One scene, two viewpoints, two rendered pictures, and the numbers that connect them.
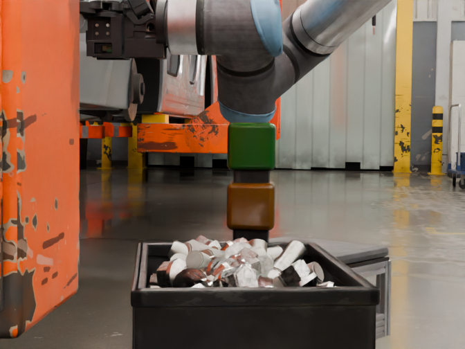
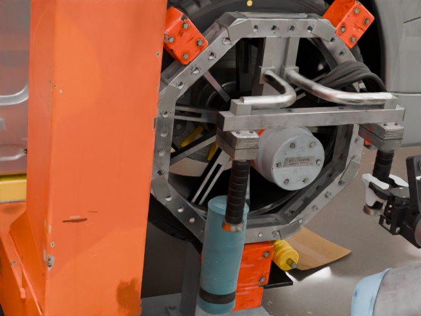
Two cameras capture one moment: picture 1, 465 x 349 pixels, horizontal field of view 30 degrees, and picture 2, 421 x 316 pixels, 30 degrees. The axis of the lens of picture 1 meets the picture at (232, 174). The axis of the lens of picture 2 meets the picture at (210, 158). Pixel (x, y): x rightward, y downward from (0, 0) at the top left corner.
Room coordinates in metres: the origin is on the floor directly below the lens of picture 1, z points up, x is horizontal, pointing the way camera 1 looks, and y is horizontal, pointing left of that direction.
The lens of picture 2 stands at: (0.21, -0.87, 1.47)
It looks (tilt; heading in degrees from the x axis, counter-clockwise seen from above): 22 degrees down; 60
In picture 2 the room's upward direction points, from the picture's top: 7 degrees clockwise
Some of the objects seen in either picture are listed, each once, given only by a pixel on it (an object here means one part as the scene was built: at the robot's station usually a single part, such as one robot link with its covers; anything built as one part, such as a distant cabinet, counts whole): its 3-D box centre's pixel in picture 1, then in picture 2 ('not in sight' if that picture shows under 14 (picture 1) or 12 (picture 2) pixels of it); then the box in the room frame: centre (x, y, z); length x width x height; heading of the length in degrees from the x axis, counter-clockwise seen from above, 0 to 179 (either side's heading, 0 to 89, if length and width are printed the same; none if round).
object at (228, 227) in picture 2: not in sight; (237, 192); (0.97, 0.30, 0.83); 0.04 x 0.04 x 0.16
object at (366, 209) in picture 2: not in sight; (379, 179); (1.31, 0.28, 0.83); 0.04 x 0.04 x 0.16
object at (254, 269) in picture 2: not in sight; (233, 263); (1.16, 0.56, 0.48); 0.16 x 0.12 x 0.17; 86
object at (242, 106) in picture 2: not in sight; (257, 73); (1.05, 0.41, 1.03); 0.19 x 0.18 x 0.11; 86
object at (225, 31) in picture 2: not in sight; (260, 132); (1.16, 0.52, 0.85); 0.54 x 0.07 x 0.54; 176
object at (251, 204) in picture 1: (251, 205); not in sight; (0.74, -0.02, 0.59); 0.04 x 0.04 x 0.04; 86
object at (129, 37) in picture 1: (126, 29); (411, 215); (1.30, 0.16, 0.80); 0.12 x 0.08 x 0.09; 86
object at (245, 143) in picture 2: not in sight; (237, 138); (0.97, 0.33, 0.93); 0.09 x 0.05 x 0.05; 86
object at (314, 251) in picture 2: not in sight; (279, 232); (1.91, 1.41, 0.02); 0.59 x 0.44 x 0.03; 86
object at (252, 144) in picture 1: (252, 146); not in sight; (0.74, -0.02, 0.64); 0.04 x 0.04 x 0.04; 86
